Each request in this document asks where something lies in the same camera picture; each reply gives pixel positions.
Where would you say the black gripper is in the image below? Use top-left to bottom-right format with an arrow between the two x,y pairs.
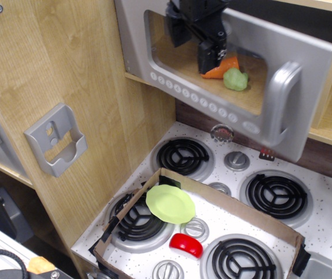
166,1 -> 229,74

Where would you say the grey toy microwave door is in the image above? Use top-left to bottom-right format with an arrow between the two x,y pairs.
115,1 -> 332,162

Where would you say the orange toy carrot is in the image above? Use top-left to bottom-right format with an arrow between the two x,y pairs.
200,56 -> 240,79

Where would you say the green toy lettuce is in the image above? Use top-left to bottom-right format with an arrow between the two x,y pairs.
223,68 -> 248,91

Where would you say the hanging toy strainer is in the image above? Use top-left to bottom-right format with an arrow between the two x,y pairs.
210,124 -> 234,144

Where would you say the back left stove burner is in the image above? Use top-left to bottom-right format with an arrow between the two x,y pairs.
150,137 -> 215,182

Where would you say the stove burner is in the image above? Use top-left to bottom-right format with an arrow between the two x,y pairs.
239,170 -> 313,229
199,234 -> 284,279
150,137 -> 215,182
111,194 -> 175,253

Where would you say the back grey stove knob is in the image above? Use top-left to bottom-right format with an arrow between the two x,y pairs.
224,151 -> 250,171

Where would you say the grey stove knob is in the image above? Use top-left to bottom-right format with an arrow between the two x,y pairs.
180,217 -> 209,242
152,260 -> 184,279
224,151 -> 250,171

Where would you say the hanging toy spatula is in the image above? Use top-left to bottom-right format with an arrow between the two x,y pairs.
259,148 -> 276,162

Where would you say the small centre stove knob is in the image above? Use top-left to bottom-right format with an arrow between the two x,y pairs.
208,182 -> 231,196

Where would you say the brown cardboard tray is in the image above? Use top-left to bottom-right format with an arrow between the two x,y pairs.
88,169 -> 310,278

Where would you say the light green toy plate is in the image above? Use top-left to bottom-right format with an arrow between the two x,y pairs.
145,184 -> 196,224

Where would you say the back right stove burner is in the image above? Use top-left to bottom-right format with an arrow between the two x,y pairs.
239,170 -> 313,229

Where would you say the middle grey stove knob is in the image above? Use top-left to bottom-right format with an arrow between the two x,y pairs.
180,217 -> 209,242

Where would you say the front left stove burner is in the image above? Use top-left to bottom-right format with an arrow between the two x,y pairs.
111,194 -> 175,253

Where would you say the red toy cheese piece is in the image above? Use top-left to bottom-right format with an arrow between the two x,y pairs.
169,233 -> 204,259

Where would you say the front right stove burner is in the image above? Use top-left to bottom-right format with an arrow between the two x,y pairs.
199,234 -> 284,279

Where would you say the front grey stove knob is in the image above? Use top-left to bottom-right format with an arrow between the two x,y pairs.
152,260 -> 184,279

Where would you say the grey toy sink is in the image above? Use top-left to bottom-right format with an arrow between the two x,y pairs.
290,252 -> 332,279

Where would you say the black equipment box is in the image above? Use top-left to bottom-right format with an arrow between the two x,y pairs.
0,187 -> 34,244

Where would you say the orange foam piece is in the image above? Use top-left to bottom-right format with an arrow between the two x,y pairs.
27,256 -> 55,274

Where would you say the grey wall phone holder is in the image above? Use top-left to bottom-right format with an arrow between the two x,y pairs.
24,103 -> 88,177

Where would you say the black cable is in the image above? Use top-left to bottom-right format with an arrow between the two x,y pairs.
0,249 -> 28,279

